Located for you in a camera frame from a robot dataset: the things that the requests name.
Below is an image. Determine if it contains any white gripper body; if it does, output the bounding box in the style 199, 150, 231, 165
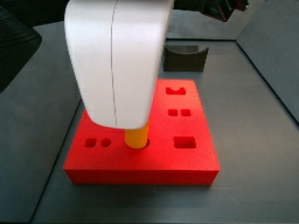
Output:
64, 0, 174, 130

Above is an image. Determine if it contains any yellow oval peg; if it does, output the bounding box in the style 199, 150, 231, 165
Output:
126, 124, 148, 149

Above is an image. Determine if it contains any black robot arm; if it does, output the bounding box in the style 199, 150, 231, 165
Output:
0, 0, 174, 130

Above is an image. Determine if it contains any red shape-sorting board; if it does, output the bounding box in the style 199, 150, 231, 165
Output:
63, 80, 220, 186

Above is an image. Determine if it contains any black curved peg stand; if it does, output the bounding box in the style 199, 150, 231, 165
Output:
163, 45, 210, 72

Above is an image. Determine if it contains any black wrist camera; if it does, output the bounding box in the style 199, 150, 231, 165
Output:
174, 0, 248, 22

